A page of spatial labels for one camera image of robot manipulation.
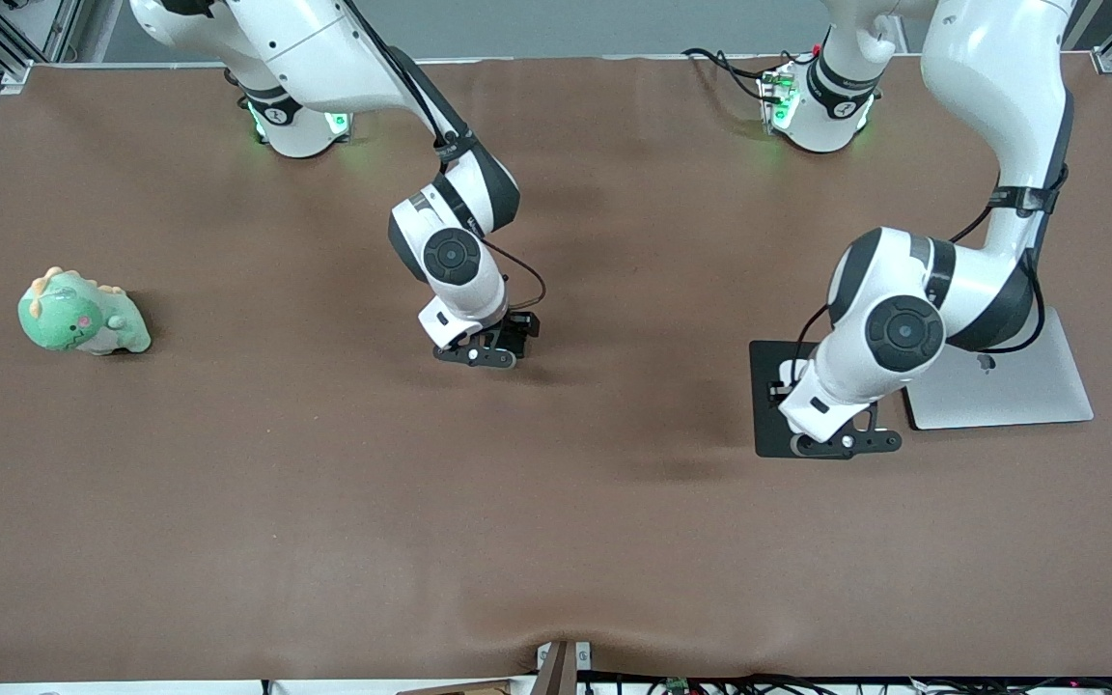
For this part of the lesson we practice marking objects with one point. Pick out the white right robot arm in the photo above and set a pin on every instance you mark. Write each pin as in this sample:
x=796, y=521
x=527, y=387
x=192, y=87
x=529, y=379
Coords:
x=324, y=58

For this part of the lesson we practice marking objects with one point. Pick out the brown table cover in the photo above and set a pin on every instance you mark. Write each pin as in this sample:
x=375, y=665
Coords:
x=421, y=502

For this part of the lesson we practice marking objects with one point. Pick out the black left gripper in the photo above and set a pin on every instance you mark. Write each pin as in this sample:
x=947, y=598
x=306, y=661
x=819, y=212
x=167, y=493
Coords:
x=778, y=397

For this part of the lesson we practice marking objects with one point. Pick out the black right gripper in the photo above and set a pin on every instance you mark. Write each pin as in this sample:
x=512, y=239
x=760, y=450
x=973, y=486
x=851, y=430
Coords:
x=515, y=331

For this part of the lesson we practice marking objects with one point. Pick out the silver laptop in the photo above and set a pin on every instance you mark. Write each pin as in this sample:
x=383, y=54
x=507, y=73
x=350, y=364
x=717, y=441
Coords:
x=1048, y=396

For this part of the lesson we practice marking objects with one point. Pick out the green dinosaur plush toy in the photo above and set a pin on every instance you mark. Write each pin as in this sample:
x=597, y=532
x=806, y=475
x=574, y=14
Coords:
x=69, y=319

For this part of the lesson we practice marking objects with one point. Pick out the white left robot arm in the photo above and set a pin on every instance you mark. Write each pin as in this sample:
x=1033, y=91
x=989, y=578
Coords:
x=990, y=77

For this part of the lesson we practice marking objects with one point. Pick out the black mouse pad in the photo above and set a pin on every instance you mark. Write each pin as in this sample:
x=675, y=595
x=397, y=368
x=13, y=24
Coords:
x=762, y=425

